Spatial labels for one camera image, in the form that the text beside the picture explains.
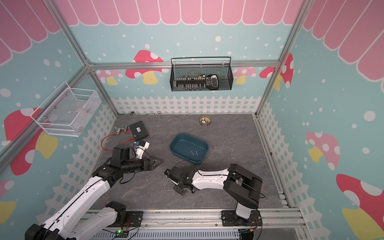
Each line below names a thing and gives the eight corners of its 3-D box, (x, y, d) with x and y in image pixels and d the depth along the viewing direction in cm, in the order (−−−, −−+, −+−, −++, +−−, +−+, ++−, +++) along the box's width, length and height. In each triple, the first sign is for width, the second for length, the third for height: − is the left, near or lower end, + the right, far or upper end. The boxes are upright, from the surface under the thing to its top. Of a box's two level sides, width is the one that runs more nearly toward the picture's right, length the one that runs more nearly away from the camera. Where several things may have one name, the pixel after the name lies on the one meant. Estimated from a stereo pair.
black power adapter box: (136, 142, 106) (135, 139, 104) (130, 127, 115) (128, 125, 113) (149, 136, 110) (148, 134, 108) (142, 122, 118) (141, 120, 116)
